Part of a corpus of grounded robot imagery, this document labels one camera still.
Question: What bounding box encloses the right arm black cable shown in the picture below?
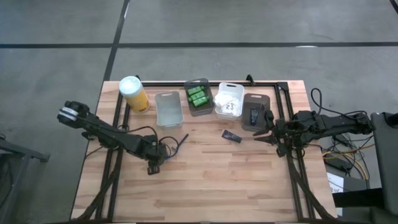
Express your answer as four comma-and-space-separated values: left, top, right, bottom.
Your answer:
310, 87, 370, 118

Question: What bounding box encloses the dark grey plastic bin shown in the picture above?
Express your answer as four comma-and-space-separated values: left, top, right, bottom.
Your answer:
241, 92, 272, 133

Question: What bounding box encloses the blue disposable razor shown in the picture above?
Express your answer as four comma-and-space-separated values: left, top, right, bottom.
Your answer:
165, 133, 190, 161

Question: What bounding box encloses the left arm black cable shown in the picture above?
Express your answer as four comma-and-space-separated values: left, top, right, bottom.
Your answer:
116, 124, 180, 158

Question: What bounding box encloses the smoky translucent plastic bin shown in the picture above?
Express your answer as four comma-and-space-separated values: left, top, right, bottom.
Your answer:
183, 77, 216, 118

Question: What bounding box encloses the grey office chair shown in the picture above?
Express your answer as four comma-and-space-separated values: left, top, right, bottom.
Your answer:
371, 111, 398, 224

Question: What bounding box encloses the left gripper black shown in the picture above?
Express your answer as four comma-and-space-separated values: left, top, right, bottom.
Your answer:
141, 134, 172, 176

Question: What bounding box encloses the black aluminium table frame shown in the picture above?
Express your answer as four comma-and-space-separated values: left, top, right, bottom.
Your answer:
73, 78, 331, 223

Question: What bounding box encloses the yellow floor cable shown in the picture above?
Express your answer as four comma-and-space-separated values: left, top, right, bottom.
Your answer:
321, 143, 374, 182

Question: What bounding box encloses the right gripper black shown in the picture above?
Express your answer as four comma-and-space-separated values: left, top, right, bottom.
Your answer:
252, 110, 295, 147

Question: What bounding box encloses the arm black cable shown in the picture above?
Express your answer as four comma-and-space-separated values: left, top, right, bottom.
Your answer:
116, 124, 180, 158
310, 87, 370, 118

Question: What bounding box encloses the white paper sheet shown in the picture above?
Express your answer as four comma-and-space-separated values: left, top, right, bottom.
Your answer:
325, 172, 345, 194

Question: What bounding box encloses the clear bag of cotton swabs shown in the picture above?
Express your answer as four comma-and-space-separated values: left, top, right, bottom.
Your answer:
213, 92, 234, 108

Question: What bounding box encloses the white plastic bin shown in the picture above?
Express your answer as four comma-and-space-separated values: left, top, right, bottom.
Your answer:
214, 81, 246, 122

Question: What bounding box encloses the grey metal stand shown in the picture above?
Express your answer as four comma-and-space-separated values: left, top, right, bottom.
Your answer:
0, 136, 51, 224

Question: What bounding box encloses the yellow canister with white lid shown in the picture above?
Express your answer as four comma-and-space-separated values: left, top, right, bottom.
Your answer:
118, 75, 152, 114

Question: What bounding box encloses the black power brick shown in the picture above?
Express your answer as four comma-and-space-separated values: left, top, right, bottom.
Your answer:
325, 156, 354, 172

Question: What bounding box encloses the light grey plastic bin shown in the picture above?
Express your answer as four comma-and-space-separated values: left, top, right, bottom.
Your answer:
154, 90, 185, 130

